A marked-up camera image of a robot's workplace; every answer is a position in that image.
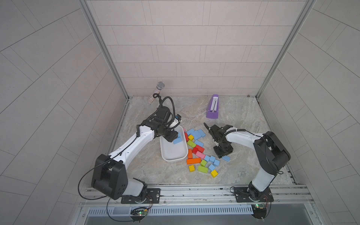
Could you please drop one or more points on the red block centre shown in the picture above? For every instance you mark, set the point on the red block centre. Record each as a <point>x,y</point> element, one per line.
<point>197,149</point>

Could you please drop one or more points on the lone blue block right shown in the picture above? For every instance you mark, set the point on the lone blue block right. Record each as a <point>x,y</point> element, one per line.
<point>226,158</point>

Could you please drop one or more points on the green block front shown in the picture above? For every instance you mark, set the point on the green block front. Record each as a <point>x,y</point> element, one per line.
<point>202,169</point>

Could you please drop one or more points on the green block upper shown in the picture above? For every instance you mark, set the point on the green block upper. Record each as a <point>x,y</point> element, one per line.
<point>191,144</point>

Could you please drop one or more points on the yellow cube front right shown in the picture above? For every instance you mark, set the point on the yellow cube front right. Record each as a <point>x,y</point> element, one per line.
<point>214,173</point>

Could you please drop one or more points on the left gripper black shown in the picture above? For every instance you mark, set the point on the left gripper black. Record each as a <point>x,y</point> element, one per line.
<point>172,136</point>

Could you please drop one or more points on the green block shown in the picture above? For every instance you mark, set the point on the green block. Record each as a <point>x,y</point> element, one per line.
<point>202,169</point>
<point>191,144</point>

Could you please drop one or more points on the long orange block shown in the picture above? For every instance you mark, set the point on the long orange block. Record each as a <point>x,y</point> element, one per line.
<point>191,161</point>

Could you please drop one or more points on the yellow cube upper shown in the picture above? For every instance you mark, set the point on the yellow cube upper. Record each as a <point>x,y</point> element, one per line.
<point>191,137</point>

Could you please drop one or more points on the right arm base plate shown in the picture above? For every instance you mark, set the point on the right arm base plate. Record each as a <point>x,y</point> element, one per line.
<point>251,195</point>

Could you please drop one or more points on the yellow cube front left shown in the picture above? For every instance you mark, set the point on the yellow cube front left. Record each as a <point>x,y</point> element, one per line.
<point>191,168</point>

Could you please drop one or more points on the red block by tray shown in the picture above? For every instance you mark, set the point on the red block by tray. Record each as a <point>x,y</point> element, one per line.
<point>186,136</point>

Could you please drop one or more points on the rhinestone silver microphone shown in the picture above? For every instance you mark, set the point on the rhinestone silver microphone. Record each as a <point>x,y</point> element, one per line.
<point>159,87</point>

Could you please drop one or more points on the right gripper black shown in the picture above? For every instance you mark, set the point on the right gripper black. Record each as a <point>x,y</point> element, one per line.
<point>227,152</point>

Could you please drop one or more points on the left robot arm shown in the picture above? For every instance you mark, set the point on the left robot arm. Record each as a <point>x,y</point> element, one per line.
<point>109,174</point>

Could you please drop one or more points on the white plastic tray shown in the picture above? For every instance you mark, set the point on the white plastic tray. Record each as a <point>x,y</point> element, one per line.
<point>174,151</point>

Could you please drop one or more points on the pink block centre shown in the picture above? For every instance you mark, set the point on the pink block centre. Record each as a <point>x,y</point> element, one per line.
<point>200,155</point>

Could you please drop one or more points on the short orange block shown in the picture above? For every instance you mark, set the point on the short orange block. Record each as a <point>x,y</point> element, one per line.
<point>190,154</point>

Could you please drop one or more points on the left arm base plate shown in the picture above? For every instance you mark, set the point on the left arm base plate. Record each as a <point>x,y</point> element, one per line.
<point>151,195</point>

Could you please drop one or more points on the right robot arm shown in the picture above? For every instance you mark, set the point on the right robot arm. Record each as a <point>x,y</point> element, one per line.
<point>271,153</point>

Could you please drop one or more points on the yellow cube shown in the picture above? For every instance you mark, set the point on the yellow cube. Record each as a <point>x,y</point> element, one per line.
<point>191,137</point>
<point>214,173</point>
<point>191,168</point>

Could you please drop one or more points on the purple metronome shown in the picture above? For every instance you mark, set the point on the purple metronome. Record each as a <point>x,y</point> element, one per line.
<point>213,107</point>

